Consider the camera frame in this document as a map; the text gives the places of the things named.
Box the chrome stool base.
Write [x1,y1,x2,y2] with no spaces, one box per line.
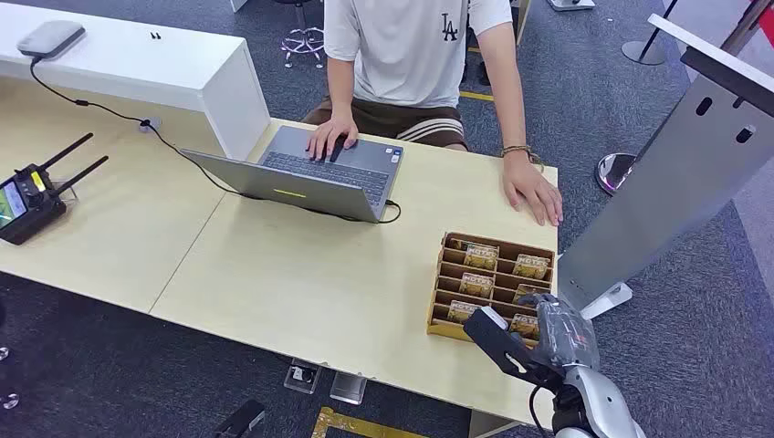
[275,0,329,70]

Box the wooden card holder box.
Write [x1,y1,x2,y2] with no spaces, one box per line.
[425,231,556,349]

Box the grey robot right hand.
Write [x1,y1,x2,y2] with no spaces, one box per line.
[518,293,601,371]

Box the black remote controller with antennas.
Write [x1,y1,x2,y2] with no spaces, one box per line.
[0,132,110,246]

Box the clear acrylic block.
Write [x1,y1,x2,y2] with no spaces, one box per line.
[283,359,322,396]
[329,370,369,407]

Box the chrome stanchion base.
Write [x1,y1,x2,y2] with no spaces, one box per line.
[594,151,638,196]

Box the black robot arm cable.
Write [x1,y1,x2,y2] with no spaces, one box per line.
[528,384,549,438]

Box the grey metal gate panel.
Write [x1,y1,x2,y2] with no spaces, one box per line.
[556,13,774,321]

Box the beaded wrist bracelet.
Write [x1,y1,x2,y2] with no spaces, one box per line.
[500,143,546,168]

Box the grey stanchion with black pole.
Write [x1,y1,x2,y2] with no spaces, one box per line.
[621,0,680,67]

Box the person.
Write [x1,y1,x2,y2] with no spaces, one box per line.
[300,0,565,228]

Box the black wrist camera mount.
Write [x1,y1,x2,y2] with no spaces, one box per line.
[464,306,565,391]

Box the clear acrylic controller stand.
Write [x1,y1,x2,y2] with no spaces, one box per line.
[50,180,80,204]

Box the person's right hand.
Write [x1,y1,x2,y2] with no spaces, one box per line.
[305,114,361,163]

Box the long black power cable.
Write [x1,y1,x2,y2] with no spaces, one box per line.
[28,56,403,226]

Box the white raised counter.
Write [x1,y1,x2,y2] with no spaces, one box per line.
[0,1,272,162]

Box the brass stanchion post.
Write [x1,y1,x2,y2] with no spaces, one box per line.
[720,0,774,57]

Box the grey flat power adapter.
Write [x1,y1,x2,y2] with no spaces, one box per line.
[16,19,87,60]

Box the person's left hand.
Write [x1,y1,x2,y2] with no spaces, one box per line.
[501,153,565,228]

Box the grey laptop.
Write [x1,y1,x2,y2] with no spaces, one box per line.
[180,125,405,224]

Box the gold patterned card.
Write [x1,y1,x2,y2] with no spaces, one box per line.
[508,313,540,341]
[512,254,551,280]
[458,272,496,300]
[464,243,501,271]
[512,283,549,306]
[445,300,483,325]

